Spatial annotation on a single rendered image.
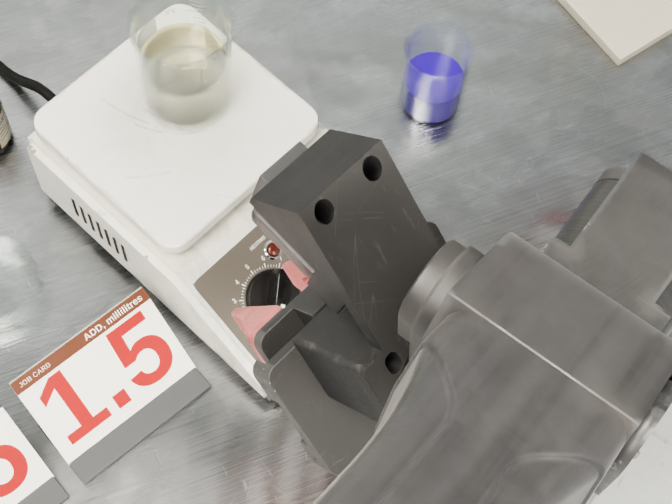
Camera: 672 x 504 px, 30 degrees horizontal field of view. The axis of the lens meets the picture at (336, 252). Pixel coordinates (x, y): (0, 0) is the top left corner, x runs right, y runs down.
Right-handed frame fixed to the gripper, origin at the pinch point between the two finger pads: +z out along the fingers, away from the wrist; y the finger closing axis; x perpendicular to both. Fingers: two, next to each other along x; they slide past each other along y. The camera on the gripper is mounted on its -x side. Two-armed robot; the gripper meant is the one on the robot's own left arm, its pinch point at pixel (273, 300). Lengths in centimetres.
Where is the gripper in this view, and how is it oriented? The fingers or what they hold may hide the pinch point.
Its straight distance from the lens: 61.4
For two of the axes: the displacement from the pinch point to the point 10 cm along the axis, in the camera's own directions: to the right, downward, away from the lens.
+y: -6.9, 6.4, -3.3
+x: 4.5, 7.4, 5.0
